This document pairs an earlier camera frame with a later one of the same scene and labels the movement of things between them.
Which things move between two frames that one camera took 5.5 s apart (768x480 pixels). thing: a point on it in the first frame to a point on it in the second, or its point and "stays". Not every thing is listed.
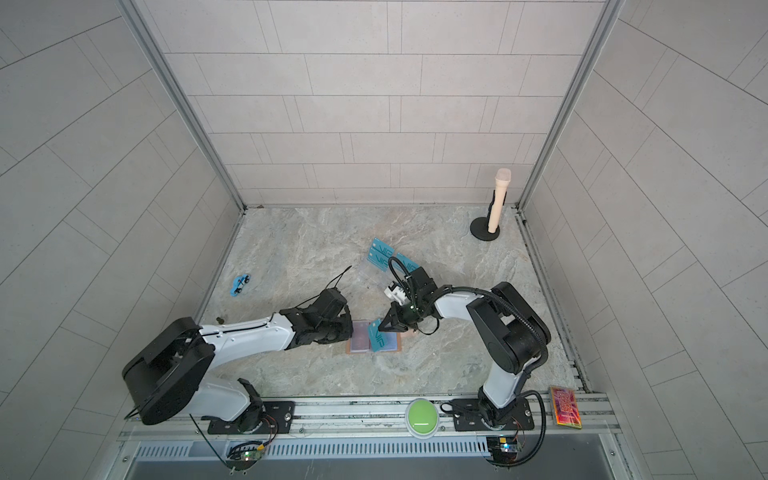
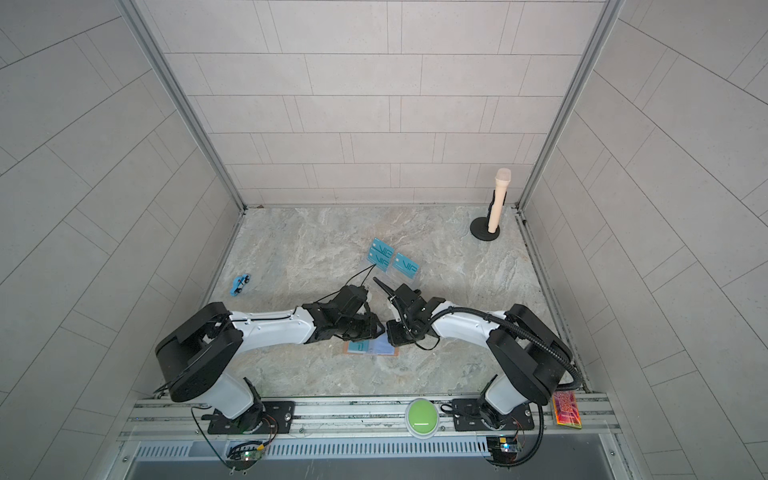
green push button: [422, 418] stays
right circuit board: [503, 449] stays
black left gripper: [346, 319] to [371, 321]
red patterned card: [566, 407] stays
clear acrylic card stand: [379, 253] stays
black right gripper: [393, 314] to [393, 338]
